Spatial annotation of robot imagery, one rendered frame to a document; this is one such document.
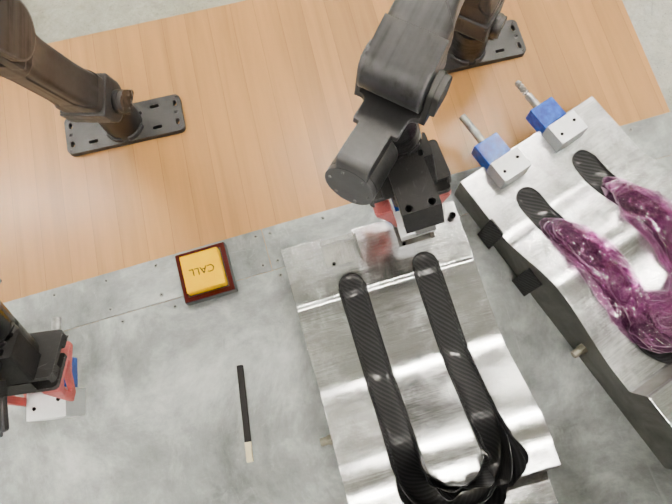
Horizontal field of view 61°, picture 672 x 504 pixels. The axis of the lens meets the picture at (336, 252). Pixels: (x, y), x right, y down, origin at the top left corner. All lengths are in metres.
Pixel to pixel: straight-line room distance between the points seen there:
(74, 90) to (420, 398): 0.61
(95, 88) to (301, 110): 0.33
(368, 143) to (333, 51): 0.51
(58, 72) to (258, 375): 0.49
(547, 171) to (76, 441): 0.81
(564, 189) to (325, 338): 0.43
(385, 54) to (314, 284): 0.36
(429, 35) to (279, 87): 0.50
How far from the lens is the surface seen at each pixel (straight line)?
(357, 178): 0.56
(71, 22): 2.31
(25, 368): 0.71
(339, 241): 0.83
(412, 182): 0.62
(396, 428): 0.76
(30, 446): 0.99
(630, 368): 0.88
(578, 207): 0.92
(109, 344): 0.95
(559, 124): 0.94
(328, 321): 0.79
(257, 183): 0.95
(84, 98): 0.87
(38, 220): 1.05
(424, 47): 0.56
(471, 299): 0.81
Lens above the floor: 1.67
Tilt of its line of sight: 75 degrees down
